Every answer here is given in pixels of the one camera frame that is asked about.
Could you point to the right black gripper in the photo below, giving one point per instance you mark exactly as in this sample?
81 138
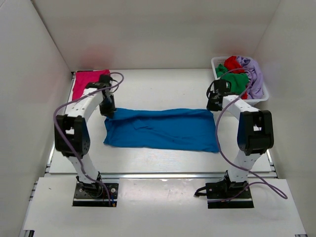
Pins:
209 106

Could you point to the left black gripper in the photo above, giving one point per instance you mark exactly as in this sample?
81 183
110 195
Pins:
108 112

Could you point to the blue t shirt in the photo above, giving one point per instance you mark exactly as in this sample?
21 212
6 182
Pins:
174 129

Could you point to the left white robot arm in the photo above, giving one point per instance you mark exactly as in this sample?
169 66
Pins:
71 132

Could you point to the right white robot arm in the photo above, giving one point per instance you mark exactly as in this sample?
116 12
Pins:
254 137

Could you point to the green t shirt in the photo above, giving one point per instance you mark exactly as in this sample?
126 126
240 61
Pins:
237 81

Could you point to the lavender t shirt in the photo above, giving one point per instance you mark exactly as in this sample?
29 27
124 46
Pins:
254 74

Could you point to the folded pink t shirt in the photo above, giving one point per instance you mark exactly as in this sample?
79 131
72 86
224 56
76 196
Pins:
83 78

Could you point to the red t shirt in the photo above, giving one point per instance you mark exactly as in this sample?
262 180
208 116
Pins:
233 65

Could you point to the white plastic basket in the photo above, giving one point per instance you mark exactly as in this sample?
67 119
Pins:
216 61

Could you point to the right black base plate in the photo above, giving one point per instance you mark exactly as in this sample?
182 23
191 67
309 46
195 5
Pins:
229 200

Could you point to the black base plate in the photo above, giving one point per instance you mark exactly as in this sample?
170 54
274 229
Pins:
94 195
229 200

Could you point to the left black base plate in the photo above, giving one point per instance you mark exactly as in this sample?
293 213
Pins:
94 195

